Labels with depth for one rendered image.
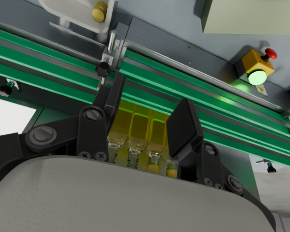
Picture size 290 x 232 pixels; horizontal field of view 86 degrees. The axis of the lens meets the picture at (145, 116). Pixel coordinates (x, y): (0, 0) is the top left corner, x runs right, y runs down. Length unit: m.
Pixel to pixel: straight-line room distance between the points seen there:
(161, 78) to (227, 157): 0.57
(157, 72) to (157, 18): 0.18
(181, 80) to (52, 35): 0.38
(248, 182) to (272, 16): 0.66
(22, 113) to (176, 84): 0.47
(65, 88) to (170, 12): 0.38
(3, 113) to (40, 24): 0.28
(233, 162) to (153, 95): 0.55
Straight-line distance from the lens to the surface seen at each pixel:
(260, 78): 0.58
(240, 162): 0.91
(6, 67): 0.60
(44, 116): 0.59
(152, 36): 0.49
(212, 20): 0.46
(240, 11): 0.48
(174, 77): 0.44
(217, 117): 0.57
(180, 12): 0.53
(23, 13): 0.62
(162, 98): 0.47
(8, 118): 0.60
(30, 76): 0.56
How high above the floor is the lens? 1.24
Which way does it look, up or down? 34 degrees down
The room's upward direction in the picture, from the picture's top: 171 degrees counter-clockwise
